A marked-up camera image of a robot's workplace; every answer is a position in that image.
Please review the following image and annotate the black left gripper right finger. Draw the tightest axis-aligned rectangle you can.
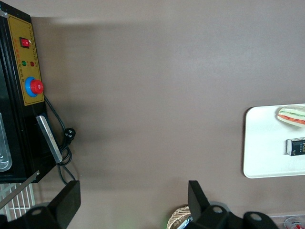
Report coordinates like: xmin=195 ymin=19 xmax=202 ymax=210
xmin=188 ymin=180 xmax=279 ymax=229

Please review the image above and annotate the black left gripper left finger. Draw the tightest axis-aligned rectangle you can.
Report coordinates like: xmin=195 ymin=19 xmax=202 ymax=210
xmin=0 ymin=180 xmax=81 ymax=229

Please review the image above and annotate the beige plastic tray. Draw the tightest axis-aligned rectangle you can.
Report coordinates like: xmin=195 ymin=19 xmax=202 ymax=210
xmin=243 ymin=103 xmax=305 ymax=179

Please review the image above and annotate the black gum box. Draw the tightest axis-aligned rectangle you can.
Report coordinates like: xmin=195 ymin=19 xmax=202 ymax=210
xmin=285 ymin=137 xmax=305 ymax=156

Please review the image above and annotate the light tan wicker basket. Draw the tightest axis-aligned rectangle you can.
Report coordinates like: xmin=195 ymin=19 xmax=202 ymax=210
xmin=168 ymin=204 xmax=193 ymax=229

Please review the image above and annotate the clear acrylic bottle rack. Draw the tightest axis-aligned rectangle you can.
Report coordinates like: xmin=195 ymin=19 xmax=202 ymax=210
xmin=269 ymin=213 xmax=305 ymax=229

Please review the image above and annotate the shiny clear container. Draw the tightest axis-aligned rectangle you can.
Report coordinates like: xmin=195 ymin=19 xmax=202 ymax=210
xmin=0 ymin=112 xmax=12 ymax=172

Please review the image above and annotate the red cola bottle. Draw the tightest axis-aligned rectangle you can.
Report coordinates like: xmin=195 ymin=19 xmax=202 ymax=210
xmin=284 ymin=216 xmax=303 ymax=229

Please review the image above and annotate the wrapped triangle sandwich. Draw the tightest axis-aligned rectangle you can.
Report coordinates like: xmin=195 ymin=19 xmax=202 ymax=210
xmin=277 ymin=106 xmax=305 ymax=129

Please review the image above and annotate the white wire basket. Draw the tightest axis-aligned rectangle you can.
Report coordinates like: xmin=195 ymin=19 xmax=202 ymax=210
xmin=0 ymin=183 xmax=36 ymax=224

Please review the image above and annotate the black machine power cable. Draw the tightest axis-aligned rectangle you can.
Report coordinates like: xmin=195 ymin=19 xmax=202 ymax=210
xmin=44 ymin=95 xmax=78 ymax=186

